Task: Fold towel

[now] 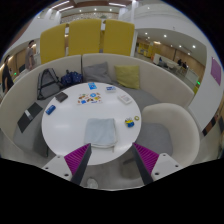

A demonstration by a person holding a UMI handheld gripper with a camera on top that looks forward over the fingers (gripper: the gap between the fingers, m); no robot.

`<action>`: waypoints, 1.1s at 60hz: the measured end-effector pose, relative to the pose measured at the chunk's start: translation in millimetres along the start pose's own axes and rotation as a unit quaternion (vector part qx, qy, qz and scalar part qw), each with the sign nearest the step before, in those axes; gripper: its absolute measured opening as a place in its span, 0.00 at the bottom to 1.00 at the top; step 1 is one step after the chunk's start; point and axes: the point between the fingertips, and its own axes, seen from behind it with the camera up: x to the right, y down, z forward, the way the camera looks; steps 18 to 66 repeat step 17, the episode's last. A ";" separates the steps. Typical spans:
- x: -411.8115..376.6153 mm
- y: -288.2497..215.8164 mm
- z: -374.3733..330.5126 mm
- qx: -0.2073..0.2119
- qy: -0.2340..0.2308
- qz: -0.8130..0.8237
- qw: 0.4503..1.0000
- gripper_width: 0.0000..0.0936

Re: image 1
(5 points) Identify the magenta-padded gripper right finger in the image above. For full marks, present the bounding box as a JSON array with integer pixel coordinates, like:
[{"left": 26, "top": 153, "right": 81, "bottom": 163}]
[{"left": 131, "top": 143, "right": 183, "bottom": 186}]

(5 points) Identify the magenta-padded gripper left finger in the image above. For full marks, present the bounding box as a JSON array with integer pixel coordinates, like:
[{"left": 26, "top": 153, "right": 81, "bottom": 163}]
[{"left": 42, "top": 143, "right": 93, "bottom": 186}]

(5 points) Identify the light blue printed towel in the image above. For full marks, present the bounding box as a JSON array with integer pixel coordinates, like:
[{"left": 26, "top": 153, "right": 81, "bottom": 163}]
[{"left": 83, "top": 117, "right": 118, "bottom": 150}]

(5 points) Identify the yellow blue toy figure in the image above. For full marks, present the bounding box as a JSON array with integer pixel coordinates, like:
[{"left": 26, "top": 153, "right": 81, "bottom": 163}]
[{"left": 124, "top": 116, "right": 135, "bottom": 129}]

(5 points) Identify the white armchair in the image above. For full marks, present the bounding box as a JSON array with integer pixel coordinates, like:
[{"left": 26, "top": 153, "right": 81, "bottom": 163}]
[{"left": 141, "top": 102, "right": 201, "bottom": 168}]

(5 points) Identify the blue rectangular box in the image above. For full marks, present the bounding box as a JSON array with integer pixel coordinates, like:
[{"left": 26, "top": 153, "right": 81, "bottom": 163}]
[{"left": 45, "top": 104, "right": 57, "bottom": 116}]

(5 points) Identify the colourful sticker sheet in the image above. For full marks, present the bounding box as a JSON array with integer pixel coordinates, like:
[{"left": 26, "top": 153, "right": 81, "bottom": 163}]
[{"left": 77, "top": 92, "right": 103, "bottom": 106}]

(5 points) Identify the flat white box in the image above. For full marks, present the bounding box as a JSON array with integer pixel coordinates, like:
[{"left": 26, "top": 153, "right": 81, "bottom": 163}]
[{"left": 117, "top": 94, "right": 134, "bottom": 105}]

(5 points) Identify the dark grey wallet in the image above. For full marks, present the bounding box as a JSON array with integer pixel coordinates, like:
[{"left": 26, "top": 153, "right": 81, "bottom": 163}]
[{"left": 54, "top": 91, "right": 69, "bottom": 103}]

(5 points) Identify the black laptop sleeve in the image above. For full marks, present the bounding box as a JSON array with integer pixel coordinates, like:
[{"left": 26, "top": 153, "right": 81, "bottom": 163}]
[{"left": 17, "top": 102, "right": 44, "bottom": 134}]

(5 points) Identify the small white device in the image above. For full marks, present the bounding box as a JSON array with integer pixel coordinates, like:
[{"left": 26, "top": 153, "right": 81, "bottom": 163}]
[{"left": 24, "top": 109, "right": 34, "bottom": 121}]

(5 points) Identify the beige curved sofa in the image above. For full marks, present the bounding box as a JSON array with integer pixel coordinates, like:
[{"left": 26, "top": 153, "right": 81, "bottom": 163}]
[{"left": 0, "top": 53, "right": 196, "bottom": 161}]

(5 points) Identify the blue card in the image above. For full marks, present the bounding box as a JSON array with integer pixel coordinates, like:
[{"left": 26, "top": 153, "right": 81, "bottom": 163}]
[{"left": 87, "top": 81, "right": 98, "bottom": 91}]

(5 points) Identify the dark blue patterned bag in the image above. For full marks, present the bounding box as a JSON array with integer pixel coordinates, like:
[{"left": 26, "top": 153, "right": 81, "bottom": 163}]
[{"left": 59, "top": 69, "right": 84, "bottom": 88}]

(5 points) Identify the grey backpack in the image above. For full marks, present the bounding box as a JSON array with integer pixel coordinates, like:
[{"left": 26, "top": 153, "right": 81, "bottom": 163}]
[{"left": 36, "top": 67, "right": 63, "bottom": 101}]

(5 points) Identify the yellow-green cushion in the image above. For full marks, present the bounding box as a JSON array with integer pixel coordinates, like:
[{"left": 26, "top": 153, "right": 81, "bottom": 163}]
[{"left": 114, "top": 64, "right": 141, "bottom": 90}]

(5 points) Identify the grey cushion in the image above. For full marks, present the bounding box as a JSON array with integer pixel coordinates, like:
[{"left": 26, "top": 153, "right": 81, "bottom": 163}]
[{"left": 82, "top": 61, "right": 114, "bottom": 85}]

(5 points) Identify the person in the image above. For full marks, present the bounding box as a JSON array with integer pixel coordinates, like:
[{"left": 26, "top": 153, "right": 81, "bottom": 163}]
[
  {"left": 24, "top": 39, "right": 36, "bottom": 72},
  {"left": 1, "top": 54, "right": 15, "bottom": 94}
]

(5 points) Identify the yellow partition panel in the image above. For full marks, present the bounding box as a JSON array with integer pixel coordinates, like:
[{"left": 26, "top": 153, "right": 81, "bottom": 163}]
[
  {"left": 103, "top": 19, "right": 136, "bottom": 57},
  {"left": 67, "top": 18, "right": 103, "bottom": 57},
  {"left": 39, "top": 23, "right": 67, "bottom": 65}
]

